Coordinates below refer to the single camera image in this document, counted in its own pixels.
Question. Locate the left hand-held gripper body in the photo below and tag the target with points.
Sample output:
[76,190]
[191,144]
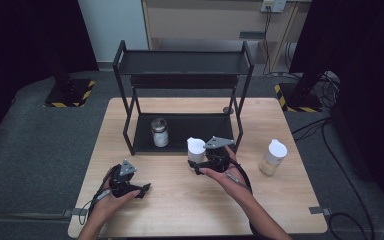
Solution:
[121,185]

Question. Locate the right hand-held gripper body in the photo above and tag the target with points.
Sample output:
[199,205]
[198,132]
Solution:
[217,156]

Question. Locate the black two-tier metal rack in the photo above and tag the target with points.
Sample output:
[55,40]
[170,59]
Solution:
[180,131]

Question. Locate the glass jar with silver lid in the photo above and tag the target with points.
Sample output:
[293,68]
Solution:
[160,133]

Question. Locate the yellow-filled jar with white lid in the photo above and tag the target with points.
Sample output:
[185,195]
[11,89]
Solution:
[272,158]

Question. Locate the person's left hand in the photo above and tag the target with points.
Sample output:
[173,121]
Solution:
[108,205]

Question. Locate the person's right hand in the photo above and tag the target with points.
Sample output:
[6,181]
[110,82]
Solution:
[228,181]

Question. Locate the small grey round disc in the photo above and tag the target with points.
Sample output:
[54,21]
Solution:
[228,110]

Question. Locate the grey tape strip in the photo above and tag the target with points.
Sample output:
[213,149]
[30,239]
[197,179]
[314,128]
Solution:
[76,212]
[319,210]

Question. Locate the black stand with striped base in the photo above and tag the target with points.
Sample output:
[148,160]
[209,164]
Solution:
[70,93]
[300,98]

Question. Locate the light wooden cabinet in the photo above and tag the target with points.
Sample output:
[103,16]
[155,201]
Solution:
[213,23]

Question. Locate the dark curtain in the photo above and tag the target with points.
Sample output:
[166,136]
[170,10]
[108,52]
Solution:
[370,66]
[23,40]

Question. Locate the white wall socket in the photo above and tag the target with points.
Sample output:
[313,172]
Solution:
[273,5]

